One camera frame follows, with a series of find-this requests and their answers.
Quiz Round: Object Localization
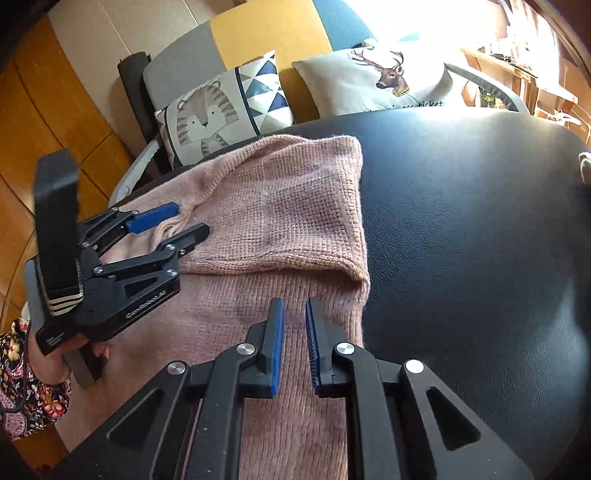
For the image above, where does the person's left hand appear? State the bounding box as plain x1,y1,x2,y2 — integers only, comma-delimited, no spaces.
28,329,110,387

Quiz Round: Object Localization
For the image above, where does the grey yellow blue sofa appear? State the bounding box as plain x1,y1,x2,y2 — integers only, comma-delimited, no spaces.
108,0,529,206

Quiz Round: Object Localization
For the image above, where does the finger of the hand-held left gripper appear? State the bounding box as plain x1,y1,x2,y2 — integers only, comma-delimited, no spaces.
92,222,211,331
78,202,181,252

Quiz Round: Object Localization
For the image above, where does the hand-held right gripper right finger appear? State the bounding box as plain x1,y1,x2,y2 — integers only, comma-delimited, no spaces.
305,298,536,480

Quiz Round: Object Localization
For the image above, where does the deer print cushion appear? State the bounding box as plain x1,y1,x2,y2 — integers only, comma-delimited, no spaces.
292,39,451,116

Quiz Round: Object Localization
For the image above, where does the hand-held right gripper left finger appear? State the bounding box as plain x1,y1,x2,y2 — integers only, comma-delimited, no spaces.
51,298,286,480

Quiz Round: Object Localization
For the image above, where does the wooden desk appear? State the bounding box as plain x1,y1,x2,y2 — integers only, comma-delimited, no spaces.
462,41,578,114

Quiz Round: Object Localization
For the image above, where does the tiger print cushion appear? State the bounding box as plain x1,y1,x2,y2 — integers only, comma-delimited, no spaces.
156,50,295,169

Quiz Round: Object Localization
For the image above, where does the pink knit sweater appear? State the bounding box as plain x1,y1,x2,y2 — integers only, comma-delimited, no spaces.
55,134,372,480

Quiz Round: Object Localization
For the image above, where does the black rolled mat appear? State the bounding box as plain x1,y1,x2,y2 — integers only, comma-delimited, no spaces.
117,52,162,178

